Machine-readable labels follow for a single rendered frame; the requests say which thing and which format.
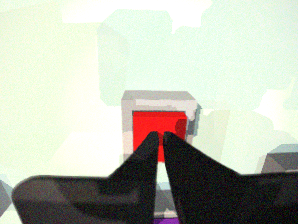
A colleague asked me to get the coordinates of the purple button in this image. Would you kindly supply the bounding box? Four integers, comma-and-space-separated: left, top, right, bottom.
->
153, 189, 180, 224

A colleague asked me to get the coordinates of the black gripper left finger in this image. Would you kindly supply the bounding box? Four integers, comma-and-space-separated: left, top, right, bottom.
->
11, 131, 159, 224

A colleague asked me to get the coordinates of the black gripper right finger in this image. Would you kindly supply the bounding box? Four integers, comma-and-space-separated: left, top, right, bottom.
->
163, 131, 298, 224

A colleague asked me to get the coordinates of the green button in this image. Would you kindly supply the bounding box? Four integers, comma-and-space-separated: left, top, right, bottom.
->
261, 152, 298, 174

